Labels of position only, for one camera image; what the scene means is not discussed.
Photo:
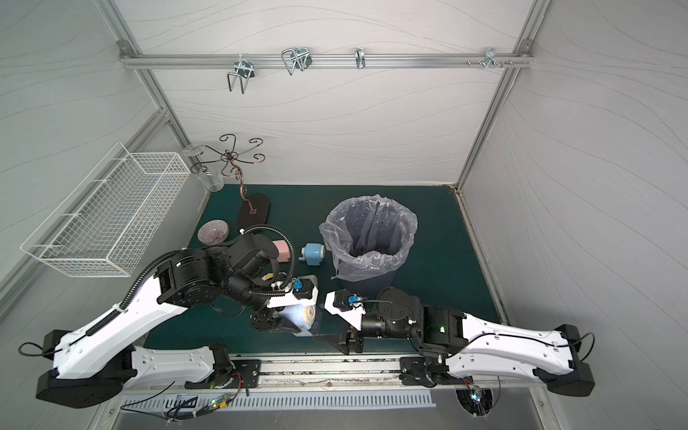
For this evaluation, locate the green mat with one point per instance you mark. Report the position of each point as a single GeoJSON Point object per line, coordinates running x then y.
{"type": "Point", "coordinates": [442, 268]}

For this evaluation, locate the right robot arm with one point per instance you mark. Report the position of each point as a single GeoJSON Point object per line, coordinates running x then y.
{"type": "Point", "coordinates": [452, 346]}

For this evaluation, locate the white wire basket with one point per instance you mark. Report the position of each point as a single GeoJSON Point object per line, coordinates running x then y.
{"type": "Point", "coordinates": [103, 227]}

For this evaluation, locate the aluminium top rail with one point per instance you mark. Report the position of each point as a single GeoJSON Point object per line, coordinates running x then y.
{"type": "Point", "coordinates": [345, 61]}

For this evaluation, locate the bronze mug tree stand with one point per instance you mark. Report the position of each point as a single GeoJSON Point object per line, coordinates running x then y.
{"type": "Point", "coordinates": [254, 208]}

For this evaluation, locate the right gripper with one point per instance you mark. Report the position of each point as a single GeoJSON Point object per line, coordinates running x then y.
{"type": "Point", "coordinates": [354, 339]}

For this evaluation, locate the light blue pencil sharpener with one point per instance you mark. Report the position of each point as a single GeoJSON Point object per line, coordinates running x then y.
{"type": "Point", "coordinates": [306, 319]}

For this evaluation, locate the clear glass cup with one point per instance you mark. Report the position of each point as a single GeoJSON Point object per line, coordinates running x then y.
{"type": "Point", "coordinates": [210, 178]}

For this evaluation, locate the pink patterned bowl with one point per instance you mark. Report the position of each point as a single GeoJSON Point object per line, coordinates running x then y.
{"type": "Point", "coordinates": [213, 232]}

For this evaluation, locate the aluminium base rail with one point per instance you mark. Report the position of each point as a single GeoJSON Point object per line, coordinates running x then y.
{"type": "Point", "coordinates": [322, 371]}

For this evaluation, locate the grey trash bin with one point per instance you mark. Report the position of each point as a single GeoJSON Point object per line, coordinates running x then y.
{"type": "Point", "coordinates": [370, 288]}

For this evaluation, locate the pink pencil sharpener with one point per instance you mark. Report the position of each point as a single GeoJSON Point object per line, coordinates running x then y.
{"type": "Point", "coordinates": [284, 253]}

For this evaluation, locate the metal hook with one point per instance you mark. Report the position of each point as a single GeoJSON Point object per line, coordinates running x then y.
{"type": "Point", "coordinates": [296, 59]}
{"type": "Point", "coordinates": [491, 59]}
{"type": "Point", "coordinates": [360, 58]}
{"type": "Point", "coordinates": [240, 76]}

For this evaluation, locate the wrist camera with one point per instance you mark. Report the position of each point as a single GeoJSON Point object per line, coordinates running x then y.
{"type": "Point", "coordinates": [304, 292]}
{"type": "Point", "coordinates": [347, 306]}

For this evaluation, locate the clear plastic bin liner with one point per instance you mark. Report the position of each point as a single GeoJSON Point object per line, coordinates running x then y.
{"type": "Point", "coordinates": [368, 236]}

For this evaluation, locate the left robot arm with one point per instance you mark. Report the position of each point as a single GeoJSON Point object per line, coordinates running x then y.
{"type": "Point", "coordinates": [95, 363]}

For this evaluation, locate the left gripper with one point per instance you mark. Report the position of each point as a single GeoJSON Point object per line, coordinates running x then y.
{"type": "Point", "coordinates": [267, 321]}

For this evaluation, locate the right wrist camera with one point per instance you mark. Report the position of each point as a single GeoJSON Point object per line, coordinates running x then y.
{"type": "Point", "coordinates": [347, 306]}

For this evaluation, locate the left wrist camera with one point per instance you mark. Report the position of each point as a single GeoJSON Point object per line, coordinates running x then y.
{"type": "Point", "coordinates": [304, 292]}

